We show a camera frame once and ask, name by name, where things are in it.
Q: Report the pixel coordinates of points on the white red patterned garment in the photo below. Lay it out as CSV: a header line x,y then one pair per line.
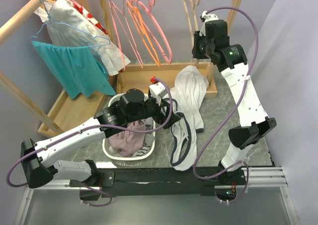
x,y
92,19

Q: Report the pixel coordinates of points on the wooden back clothes rack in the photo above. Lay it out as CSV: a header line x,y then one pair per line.
x,y
172,18

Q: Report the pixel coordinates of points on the white shirt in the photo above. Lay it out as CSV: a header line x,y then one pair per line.
x,y
84,36

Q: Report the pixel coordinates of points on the beige wooden hanger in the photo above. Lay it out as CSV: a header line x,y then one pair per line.
x,y
193,4

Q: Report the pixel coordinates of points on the black white striped tank top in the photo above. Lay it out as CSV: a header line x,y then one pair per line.
x,y
143,151

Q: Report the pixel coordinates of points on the mauve tank top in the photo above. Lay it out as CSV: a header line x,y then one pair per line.
x,y
127,143

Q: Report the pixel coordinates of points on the thick pink plastic hanger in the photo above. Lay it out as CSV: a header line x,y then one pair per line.
x,y
167,56

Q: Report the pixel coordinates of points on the orange plastic hanger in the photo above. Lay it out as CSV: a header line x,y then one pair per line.
x,y
139,24

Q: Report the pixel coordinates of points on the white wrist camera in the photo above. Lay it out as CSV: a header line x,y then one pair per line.
x,y
157,90
206,17

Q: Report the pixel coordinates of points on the teal garment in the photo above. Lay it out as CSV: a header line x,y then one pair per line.
x,y
75,68

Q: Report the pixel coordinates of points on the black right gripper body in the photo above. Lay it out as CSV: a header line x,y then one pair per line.
x,y
202,47

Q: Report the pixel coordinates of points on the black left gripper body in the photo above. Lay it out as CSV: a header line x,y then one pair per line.
x,y
151,108

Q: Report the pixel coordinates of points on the thin pink wire hanger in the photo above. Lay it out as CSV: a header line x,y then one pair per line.
x,y
111,7

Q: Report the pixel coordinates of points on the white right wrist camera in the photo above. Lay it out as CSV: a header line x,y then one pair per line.
x,y
206,17

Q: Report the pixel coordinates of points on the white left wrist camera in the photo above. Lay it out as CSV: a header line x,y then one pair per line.
x,y
157,90

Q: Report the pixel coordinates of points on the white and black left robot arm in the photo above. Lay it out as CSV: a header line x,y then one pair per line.
x,y
42,161

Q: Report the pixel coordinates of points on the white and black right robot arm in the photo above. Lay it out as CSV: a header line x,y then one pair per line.
x,y
254,123

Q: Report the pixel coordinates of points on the white perforated plastic basket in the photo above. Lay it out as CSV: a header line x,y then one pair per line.
x,y
135,125

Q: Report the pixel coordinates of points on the blue wire hanger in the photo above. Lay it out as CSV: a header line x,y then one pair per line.
x,y
51,20

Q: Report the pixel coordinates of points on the white navy trimmed tank top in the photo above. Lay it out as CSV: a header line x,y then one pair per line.
x,y
189,90

